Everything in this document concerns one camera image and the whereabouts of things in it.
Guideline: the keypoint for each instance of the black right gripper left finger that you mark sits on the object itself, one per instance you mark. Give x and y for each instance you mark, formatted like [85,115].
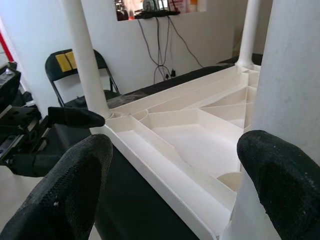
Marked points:
[62,195]

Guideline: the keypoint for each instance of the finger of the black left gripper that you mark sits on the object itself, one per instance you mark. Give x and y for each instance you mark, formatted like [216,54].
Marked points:
[75,117]
[32,163]

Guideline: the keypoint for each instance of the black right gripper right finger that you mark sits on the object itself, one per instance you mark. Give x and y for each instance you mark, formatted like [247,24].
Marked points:
[282,187]

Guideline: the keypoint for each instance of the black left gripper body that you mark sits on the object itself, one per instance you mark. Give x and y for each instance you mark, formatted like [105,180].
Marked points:
[20,125]

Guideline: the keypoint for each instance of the white plastic table leg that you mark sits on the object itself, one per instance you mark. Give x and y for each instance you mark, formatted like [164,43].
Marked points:
[287,75]
[85,62]
[248,32]

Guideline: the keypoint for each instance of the black folding chair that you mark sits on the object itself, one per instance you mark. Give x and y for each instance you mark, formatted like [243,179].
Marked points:
[53,70]

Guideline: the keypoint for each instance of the yellow chair sticker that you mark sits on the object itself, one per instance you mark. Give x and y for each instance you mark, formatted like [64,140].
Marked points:
[61,63]
[72,60]

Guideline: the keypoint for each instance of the white plastic table top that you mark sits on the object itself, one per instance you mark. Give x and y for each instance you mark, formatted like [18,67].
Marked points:
[187,140]

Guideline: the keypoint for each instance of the black power strip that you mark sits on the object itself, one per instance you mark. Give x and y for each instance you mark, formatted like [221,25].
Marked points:
[157,13]

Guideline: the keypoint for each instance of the black teal striped object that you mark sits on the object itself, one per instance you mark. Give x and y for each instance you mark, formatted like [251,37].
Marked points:
[148,5]

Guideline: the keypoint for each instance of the pink printed bag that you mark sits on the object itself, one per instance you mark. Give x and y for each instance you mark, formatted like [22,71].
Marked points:
[178,3]

